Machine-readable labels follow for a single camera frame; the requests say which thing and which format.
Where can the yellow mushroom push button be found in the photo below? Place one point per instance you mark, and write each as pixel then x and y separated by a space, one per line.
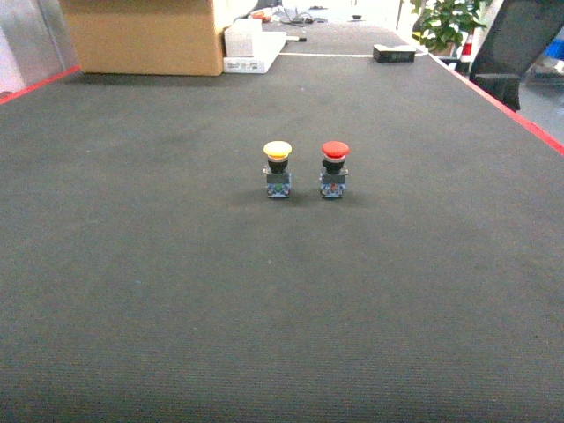
pixel 278 178

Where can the red mushroom push button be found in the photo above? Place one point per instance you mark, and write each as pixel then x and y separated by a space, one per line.
pixel 332 178

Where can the black conveyor belt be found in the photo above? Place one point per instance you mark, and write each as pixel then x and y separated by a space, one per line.
pixel 146 276

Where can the white flat box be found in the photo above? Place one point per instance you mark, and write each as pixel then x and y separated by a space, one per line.
pixel 269 46

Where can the white box on top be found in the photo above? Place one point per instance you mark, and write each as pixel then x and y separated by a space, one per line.
pixel 242 37

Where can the small black box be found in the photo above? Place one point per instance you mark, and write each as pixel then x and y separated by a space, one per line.
pixel 396 54

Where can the large cardboard box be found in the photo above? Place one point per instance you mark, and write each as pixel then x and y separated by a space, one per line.
pixel 144 37

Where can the green potted plant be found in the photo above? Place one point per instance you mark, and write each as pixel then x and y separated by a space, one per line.
pixel 445 24

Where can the black office chair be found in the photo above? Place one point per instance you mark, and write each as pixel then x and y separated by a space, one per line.
pixel 519 34

